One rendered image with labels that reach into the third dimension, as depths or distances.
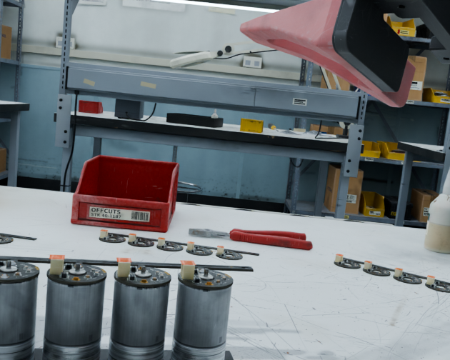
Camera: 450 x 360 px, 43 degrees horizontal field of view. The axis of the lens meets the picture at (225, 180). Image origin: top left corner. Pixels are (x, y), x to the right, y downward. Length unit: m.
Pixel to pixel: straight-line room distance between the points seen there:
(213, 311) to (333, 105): 2.37
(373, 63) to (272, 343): 0.20
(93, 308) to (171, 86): 2.34
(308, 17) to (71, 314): 0.15
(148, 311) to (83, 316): 0.03
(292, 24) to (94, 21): 4.63
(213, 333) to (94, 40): 4.62
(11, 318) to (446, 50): 0.20
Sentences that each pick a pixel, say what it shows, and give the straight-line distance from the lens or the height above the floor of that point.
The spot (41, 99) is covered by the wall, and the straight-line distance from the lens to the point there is 4.93.
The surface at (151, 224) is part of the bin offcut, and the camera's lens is 0.60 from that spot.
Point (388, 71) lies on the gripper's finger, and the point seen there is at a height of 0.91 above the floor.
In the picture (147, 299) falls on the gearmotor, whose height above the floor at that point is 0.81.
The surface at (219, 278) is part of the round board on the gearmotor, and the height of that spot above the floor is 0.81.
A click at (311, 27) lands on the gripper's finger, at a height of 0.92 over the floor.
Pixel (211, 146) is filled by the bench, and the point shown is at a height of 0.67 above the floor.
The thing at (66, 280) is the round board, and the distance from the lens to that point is 0.25.
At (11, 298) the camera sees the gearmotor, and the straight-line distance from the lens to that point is 0.25.
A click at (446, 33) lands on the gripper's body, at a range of 0.23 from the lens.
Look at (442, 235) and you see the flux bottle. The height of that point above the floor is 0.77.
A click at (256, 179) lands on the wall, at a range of 4.73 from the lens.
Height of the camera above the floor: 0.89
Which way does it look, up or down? 8 degrees down
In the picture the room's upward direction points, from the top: 6 degrees clockwise
